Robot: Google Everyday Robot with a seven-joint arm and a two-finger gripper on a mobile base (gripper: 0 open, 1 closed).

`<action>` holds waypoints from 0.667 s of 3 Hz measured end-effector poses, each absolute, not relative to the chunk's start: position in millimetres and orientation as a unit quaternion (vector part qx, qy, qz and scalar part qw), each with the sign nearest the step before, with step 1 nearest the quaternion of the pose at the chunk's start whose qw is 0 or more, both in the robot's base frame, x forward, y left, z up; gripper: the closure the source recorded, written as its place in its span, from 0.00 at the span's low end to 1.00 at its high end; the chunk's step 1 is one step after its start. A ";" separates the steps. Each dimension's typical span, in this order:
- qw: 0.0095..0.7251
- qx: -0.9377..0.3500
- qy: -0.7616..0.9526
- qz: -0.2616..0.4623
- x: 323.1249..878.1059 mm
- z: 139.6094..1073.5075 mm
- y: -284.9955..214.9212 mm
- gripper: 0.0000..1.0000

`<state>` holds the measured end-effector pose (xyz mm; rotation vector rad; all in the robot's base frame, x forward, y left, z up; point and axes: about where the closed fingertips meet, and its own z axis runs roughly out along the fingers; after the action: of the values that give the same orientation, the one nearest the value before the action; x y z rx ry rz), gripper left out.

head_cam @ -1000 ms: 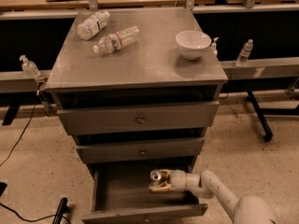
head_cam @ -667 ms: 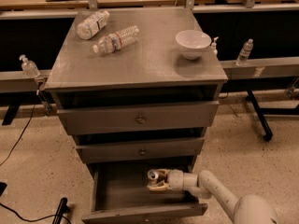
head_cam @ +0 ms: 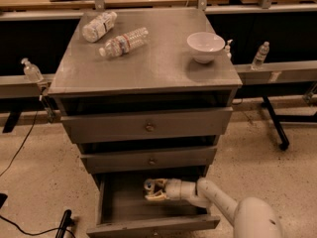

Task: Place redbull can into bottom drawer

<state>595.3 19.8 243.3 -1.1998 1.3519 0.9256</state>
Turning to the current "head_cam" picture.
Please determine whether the crushed redbull can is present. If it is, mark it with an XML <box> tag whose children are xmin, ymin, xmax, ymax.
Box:
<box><xmin>144</xmin><ymin>178</ymin><xmax>156</xmax><ymax>192</ymax></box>

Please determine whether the black table leg with caster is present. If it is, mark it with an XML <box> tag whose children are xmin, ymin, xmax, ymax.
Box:
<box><xmin>262</xmin><ymin>96</ymin><xmax>317</xmax><ymax>151</ymax></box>

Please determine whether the clear bottle white label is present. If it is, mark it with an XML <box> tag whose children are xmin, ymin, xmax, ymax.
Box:
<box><xmin>82</xmin><ymin>12</ymin><xmax>117</xmax><ymax>43</ymax></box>

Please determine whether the small sanitizer bottle behind cabinet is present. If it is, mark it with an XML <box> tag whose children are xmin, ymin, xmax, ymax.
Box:
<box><xmin>224</xmin><ymin>40</ymin><xmax>233</xmax><ymax>59</ymax></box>

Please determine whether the grey top drawer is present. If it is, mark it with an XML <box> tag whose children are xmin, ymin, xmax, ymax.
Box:
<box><xmin>61</xmin><ymin>107</ymin><xmax>233</xmax><ymax>144</ymax></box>

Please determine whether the grey open bottom drawer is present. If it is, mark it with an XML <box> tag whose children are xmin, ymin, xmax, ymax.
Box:
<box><xmin>87</xmin><ymin>166</ymin><xmax>220</xmax><ymax>238</ymax></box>

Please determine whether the left hand sanitizer pump bottle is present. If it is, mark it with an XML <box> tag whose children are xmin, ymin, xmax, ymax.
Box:
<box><xmin>21</xmin><ymin>58</ymin><xmax>44</xmax><ymax>83</ymax></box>

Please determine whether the clear water bottle red label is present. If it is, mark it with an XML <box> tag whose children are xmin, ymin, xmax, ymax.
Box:
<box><xmin>99</xmin><ymin>27</ymin><xmax>149</xmax><ymax>59</ymax></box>

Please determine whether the small water bottle on rail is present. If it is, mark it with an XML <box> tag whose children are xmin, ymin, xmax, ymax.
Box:
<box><xmin>251</xmin><ymin>42</ymin><xmax>269</xmax><ymax>70</ymax></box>

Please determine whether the grey middle drawer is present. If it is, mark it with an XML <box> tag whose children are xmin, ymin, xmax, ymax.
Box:
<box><xmin>81</xmin><ymin>147</ymin><xmax>217</xmax><ymax>175</ymax></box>

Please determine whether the black floor cable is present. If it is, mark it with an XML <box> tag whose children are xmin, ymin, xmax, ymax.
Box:
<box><xmin>0</xmin><ymin>111</ymin><xmax>77</xmax><ymax>238</ymax></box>

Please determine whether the grey drawer cabinet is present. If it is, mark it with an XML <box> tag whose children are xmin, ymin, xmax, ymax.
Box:
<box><xmin>48</xmin><ymin>7</ymin><xmax>244</xmax><ymax>238</ymax></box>

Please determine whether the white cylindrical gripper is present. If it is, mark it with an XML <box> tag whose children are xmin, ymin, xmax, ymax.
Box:
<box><xmin>145</xmin><ymin>178</ymin><xmax>182</xmax><ymax>201</ymax></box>

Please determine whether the white ceramic bowl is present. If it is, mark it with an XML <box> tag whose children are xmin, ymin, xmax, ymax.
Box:
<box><xmin>187</xmin><ymin>32</ymin><xmax>225</xmax><ymax>63</ymax></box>

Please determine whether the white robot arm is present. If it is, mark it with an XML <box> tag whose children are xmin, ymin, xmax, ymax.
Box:
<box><xmin>144</xmin><ymin>178</ymin><xmax>286</xmax><ymax>238</ymax></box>

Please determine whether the black stand foot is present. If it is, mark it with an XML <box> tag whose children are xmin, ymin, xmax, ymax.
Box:
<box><xmin>55</xmin><ymin>209</ymin><xmax>74</xmax><ymax>238</ymax></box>

